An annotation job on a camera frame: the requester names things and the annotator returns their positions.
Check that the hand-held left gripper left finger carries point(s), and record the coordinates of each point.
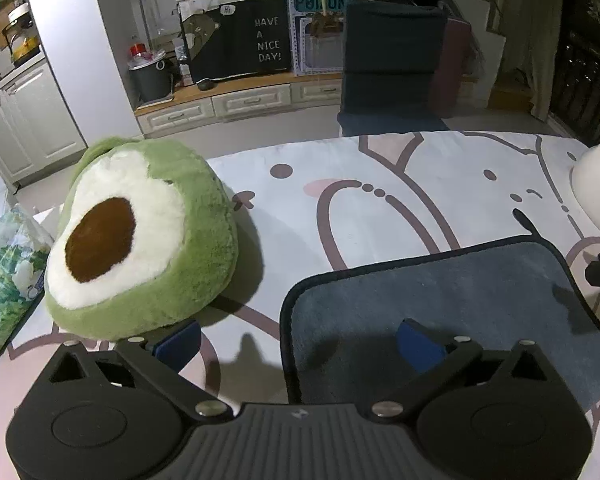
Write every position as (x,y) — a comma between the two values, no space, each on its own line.
(179,344)

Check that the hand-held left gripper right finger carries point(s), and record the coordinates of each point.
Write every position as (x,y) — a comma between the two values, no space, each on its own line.
(416,346)

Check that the grey towel with black edge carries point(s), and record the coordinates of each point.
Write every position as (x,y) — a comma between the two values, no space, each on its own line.
(430,300)

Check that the green avocado plush cushion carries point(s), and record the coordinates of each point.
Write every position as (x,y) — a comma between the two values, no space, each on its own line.
(180,270)

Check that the white cat-shaped jar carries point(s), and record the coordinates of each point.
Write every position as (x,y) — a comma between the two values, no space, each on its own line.
(597,180)

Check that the cartoon printed blanket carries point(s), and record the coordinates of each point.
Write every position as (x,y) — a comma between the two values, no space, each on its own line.
(420,195)

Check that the green floral tissue packet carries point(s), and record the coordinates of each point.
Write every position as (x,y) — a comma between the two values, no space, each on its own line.
(7,270)

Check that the white low drawer cabinet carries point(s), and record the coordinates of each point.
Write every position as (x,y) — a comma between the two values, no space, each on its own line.
(240,102)

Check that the pink panel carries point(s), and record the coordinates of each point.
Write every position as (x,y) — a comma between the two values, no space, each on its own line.
(455,65)

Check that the dark grey trash bin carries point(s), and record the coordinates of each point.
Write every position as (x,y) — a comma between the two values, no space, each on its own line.
(150,80)

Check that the white kitchen cabinet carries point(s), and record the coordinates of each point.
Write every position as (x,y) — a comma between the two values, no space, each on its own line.
(27,120)

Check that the dark blue chair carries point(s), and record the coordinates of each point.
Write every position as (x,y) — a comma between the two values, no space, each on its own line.
(387,60)

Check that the red lidded container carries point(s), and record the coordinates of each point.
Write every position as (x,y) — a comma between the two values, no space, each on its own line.
(140,52)

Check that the black lettered cloth cover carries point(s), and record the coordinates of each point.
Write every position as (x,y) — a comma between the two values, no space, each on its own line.
(240,40)

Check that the blue framed board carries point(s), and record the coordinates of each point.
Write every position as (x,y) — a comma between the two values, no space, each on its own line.
(310,52)

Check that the glass kettle with yellow base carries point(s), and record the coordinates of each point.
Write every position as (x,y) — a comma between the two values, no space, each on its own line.
(22,35)

